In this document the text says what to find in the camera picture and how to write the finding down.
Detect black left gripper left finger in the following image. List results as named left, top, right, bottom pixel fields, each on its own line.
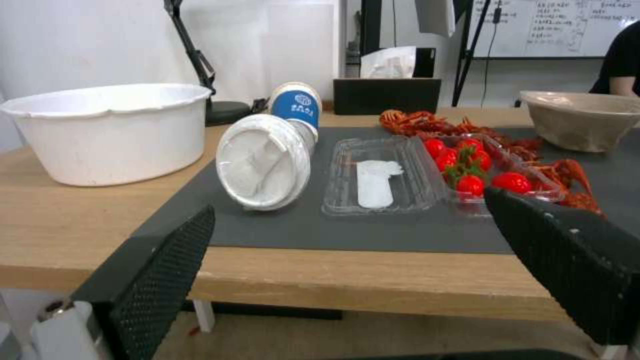
left=29, top=204, right=217, bottom=360

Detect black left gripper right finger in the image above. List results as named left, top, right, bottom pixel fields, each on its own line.
left=483, top=186, right=640, bottom=348

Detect clear plastic takeout box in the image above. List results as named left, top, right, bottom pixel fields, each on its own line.
left=319, top=134, right=567, bottom=219

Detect black tissue box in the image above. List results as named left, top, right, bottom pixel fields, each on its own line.
left=332, top=77, right=443, bottom=116

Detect white table leg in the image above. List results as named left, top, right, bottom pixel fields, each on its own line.
left=192, top=299, right=217, bottom=334

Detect brown paper bowl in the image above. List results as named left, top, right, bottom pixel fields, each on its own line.
left=518, top=90, right=640, bottom=154

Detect dark grey table mat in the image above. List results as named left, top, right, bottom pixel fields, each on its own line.
left=128, top=126, right=640, bottom=256

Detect white plastic basin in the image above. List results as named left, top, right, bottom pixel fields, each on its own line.
left=0, top=83, right=212, bottom=188

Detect white lidded paper cup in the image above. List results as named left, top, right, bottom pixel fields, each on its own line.
left=215, top=113, right=321, bottom=213

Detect black desk lamp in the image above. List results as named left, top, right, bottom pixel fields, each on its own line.
left=163, top=0, right=251, bottom=127

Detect person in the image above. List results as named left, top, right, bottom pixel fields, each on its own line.
left=589, top=25, right=640, bottom=97

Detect black tripod stand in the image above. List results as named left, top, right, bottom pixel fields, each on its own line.
left=451, top=0, right=506, bottom=108

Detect whiteboard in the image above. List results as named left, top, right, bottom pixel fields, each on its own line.
left=471, top=0, right=640, bottom=60

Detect blue white paper cup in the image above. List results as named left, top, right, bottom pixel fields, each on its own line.
left=268, top=82, right=324, bottom=133

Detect white tissue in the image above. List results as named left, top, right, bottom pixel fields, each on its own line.
left=359, top=46, right=418, bottom=79

